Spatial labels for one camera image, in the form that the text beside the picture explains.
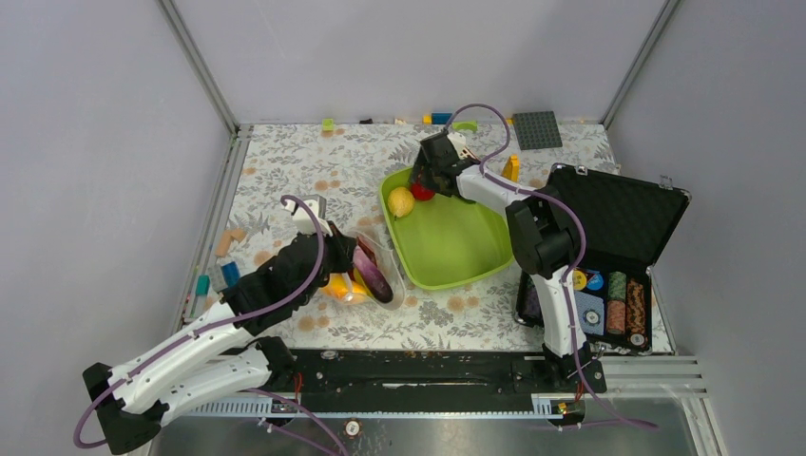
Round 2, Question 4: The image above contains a black open case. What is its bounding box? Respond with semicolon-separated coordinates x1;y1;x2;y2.
514;164;691;354

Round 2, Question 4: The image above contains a yellow blue brick tower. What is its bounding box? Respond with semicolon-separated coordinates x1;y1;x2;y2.
501;154;520;182

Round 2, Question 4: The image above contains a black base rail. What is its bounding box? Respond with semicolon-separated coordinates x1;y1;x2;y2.
253;337;607;415

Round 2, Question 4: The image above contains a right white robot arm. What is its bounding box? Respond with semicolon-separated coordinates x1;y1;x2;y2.
410;131;586;391

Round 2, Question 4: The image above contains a teal block at rail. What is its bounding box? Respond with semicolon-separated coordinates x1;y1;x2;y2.
194;275;210;296

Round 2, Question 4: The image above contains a L-shaped wooden block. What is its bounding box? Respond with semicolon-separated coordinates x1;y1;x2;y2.
214;228;247;257

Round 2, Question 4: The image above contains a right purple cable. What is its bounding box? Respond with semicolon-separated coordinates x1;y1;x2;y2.
443;103;660;432

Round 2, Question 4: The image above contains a blue yellow brick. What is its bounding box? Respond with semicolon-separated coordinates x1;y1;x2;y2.
422;112;452;125

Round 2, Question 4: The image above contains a yellow orange mango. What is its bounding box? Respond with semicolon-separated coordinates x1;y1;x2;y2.
320;274;372;305

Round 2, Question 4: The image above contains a grey building brick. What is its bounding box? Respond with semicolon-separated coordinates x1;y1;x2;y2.
206;264;227;293

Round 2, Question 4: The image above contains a purple eggplant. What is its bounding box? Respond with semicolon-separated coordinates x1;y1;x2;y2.
353;246;393;304

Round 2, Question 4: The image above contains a green arch brick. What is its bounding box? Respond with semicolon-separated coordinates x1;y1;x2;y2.
452;121;478;132

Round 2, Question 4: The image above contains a clear zip top bag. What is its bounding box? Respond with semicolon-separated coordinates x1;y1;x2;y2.
320;229;406;311

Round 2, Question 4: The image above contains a green plastic tray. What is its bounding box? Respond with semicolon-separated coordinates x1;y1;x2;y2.
379;168;513;290

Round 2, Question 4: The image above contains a blue building brick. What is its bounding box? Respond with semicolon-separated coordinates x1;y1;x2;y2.
220;261;240;288

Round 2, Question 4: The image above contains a red strawberry bunch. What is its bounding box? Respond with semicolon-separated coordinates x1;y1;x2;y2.
357;238;377;265

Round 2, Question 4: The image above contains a grey building baseplate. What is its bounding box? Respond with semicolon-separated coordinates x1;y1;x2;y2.
512;111;563;150

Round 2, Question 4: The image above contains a red pomegranate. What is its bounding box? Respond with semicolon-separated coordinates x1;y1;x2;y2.
409;182;435;201

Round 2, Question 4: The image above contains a yellow lemon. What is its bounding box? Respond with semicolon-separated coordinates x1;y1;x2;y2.
387;186;415;219

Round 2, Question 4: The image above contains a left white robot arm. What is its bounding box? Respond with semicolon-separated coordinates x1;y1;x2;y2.
73;195;357;455

